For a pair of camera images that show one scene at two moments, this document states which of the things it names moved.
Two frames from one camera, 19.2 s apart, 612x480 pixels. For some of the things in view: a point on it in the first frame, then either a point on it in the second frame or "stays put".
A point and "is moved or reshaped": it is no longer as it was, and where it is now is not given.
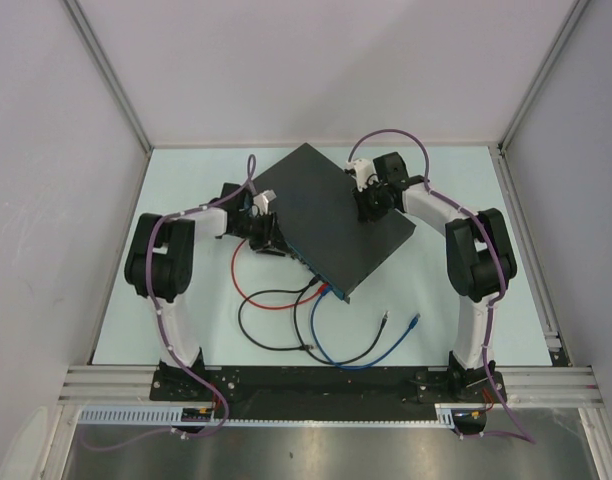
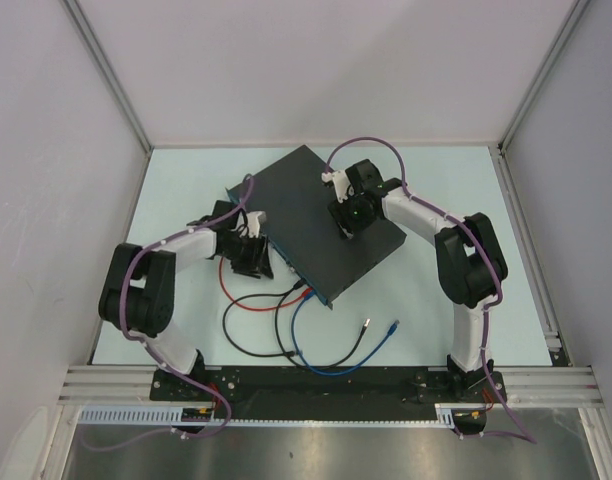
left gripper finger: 272,252 → 249,268
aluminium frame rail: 558,385 stays put
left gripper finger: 279,243 → 260,262
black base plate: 327,387 stays put
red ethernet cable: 277,306 is moved or reshaped
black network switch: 318,221 stays put
